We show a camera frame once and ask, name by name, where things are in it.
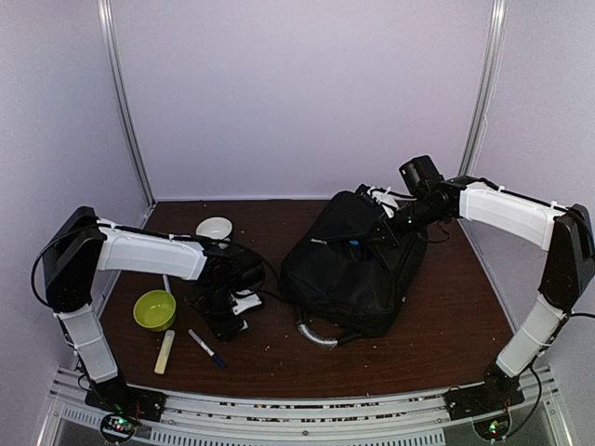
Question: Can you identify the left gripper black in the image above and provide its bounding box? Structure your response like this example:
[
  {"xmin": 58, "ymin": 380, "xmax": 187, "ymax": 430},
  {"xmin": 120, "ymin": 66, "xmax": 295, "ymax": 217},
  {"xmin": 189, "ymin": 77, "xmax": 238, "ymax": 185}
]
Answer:
[{"xmin": 197, "ymin": 283, "xmax": 245, "ymax": 342}]

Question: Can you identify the black student bag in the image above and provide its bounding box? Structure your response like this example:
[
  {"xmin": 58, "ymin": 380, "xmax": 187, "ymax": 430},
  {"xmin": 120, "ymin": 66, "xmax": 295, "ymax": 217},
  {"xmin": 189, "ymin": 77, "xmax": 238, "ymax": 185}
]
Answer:
[{"xmin": 280, "ymin": 191, "xmax": 429, "ymax": 348}]

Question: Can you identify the white marker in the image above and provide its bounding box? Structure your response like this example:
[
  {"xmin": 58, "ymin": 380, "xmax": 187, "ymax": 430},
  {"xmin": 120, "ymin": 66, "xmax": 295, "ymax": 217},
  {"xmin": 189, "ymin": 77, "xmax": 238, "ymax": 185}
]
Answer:
[{"xmin": 162, "ymin": 274, "xmax": 172, "ymax": 295}]

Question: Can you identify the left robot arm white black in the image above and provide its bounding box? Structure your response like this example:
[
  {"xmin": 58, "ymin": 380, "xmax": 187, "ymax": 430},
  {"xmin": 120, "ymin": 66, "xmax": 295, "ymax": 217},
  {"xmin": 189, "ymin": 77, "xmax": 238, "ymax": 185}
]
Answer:
[{"xmin": 32, "ymin": 206, "xmax": 265, "ymax": 413}]

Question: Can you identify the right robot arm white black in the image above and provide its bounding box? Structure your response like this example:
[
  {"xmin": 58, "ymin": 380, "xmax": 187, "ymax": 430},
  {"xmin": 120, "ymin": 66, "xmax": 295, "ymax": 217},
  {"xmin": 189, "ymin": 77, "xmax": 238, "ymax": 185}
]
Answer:
[{"xmin": 362, "ymin": 155, "xmax": 594, "ymax": 411}]

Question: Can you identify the white blue pen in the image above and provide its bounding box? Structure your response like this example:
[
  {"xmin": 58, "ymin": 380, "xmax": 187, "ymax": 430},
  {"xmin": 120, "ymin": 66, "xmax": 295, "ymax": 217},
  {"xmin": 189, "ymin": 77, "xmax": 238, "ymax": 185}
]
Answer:
[{"xmin": 188, "ymin": 329, "xmax": 227, "ymax": 369}]

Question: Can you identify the green plastic bowl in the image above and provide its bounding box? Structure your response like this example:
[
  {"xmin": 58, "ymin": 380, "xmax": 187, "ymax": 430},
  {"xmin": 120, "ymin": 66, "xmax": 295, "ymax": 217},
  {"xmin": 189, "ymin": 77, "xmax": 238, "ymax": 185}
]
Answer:
[{"xmin": 133, "ymin": 290, "xmax": 177, "ymax": 332}]

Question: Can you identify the yellow highlighter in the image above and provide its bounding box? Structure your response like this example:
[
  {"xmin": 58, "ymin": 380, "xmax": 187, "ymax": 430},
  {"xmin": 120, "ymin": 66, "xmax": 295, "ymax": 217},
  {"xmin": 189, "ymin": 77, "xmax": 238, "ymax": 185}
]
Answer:
[{"xmin": 153, "ymin": 330, "xmax": 176, "ymax": 374}]

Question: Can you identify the white black ceramic bowl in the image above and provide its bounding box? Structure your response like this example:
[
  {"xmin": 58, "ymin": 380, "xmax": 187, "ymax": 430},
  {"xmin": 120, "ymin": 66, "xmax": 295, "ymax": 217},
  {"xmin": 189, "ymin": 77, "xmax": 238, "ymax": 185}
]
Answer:
[{"xmin": 195, "ymin": 216, "xmax": 233, "ymax": 241}]

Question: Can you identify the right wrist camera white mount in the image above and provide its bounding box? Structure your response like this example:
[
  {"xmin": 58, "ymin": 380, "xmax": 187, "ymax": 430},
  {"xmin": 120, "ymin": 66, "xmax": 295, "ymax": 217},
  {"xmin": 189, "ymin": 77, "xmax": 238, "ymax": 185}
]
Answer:
[{"xmin": 355, "ymin": 184, "xmax": 400, "ymax": 218}]

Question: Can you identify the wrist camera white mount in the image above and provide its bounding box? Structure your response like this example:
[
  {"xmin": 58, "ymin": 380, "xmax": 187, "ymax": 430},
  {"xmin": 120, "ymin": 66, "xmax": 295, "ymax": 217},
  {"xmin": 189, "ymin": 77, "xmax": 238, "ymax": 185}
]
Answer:
[
  {"xmin": 355, "ymin": 184, "xmax": 400, "ymax": 218},
  {"xmin": 231, "ymin": 290, "xmax": 263, "ymax": 315}
]

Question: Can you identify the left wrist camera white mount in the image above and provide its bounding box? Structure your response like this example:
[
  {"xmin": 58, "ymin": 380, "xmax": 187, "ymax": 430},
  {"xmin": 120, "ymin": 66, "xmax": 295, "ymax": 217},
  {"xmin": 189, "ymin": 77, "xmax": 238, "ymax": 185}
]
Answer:
[{"xmin": 231, "ymin": 290, "xmax": 263, "ymax": 315}]

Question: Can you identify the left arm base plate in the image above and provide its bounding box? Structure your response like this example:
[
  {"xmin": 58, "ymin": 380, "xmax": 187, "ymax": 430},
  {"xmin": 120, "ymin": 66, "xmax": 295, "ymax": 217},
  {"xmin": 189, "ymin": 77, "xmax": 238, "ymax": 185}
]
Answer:
[{"xmin": 85, "ymin": 387, "xmax": 166, "ymax": 422}]

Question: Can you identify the aluminium front rail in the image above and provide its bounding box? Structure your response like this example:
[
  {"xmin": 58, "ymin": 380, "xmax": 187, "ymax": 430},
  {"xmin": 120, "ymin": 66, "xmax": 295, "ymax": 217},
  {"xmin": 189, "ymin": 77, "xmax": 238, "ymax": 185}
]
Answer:
[{"xmin": 36, "ymin": 366, "xmax": 573, "ymax": 446}]

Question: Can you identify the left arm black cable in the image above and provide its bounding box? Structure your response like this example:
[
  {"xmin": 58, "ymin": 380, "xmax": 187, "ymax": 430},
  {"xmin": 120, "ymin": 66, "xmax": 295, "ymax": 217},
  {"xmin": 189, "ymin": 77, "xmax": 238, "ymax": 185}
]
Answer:
[{"xmin": 31, "ymin": 236, "xmax": 289, "ymax": 308}]

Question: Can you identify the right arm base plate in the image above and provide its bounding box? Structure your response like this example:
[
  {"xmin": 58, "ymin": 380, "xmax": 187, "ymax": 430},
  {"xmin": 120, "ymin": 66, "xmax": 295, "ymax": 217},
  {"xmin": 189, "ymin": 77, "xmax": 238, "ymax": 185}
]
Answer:
[{"xmin": 443, "ymin": 384, "xmax": 525, "ymax": 421}]

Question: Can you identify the right aluminium corner post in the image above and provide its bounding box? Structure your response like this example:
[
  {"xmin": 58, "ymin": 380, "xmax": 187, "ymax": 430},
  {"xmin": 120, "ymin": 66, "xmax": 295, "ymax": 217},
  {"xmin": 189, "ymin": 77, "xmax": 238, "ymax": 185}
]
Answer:
[{"xmin": 457, "ymin": 0, "xmax": 508, "ymax": 177}]

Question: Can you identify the aluminium corner post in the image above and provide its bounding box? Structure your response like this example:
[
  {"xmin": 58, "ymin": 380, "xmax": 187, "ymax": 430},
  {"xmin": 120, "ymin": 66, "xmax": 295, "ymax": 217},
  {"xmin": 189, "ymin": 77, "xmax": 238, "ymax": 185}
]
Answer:
[
  {"xmin": 457, "ymin": 0, "xmax": 508, "ymax": 177},
  {"xmin": 97, "ymin": 0, "xmax": 157, "ymax": 210}
]

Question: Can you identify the left aluminium corner post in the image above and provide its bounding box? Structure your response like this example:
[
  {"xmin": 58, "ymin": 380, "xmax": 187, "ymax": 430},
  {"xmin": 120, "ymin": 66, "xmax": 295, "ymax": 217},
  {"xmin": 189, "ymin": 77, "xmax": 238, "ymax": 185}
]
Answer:
[{"xmin": 97, "ymin": 0, "xmax": 157, "ymax": 210}]

